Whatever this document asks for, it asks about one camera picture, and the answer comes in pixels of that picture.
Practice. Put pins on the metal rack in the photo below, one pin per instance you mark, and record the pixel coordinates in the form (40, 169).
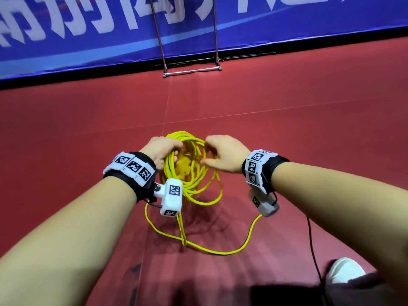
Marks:
(191, 70)

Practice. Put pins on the person's right forearm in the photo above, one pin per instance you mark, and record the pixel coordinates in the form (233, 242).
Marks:
(350, 213)

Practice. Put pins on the person's dark trousers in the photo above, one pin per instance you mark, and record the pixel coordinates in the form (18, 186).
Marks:
(357, 295)

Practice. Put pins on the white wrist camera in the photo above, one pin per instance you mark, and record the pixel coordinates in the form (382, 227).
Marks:
(171, 195)
(264, 204)

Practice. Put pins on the person's left forearm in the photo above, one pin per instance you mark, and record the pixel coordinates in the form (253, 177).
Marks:
(64, 245)

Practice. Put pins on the black marker wristband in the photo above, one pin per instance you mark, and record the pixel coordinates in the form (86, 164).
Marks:
(262, 169)
(132, 172)

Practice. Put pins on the person's right hand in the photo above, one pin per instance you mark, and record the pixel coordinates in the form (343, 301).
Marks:
(226, 153)

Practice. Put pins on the person's left hand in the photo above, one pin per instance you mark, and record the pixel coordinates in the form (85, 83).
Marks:
(159, 148)

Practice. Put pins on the blue banner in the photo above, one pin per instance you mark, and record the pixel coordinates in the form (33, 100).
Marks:
(95, 35)

